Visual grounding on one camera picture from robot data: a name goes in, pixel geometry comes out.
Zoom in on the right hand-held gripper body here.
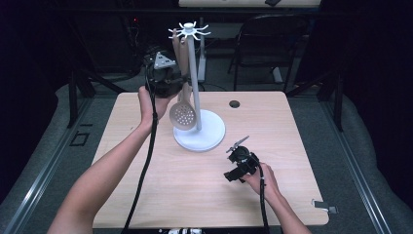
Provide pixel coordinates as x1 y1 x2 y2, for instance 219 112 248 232
226 136 261 178

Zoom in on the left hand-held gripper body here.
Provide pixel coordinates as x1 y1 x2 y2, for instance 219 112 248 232
142 48 183 98

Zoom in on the person's right hand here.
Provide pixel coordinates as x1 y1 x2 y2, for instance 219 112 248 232
242 162 281 201

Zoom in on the person's left hand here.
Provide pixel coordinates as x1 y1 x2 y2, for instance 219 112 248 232
137 85 178 132

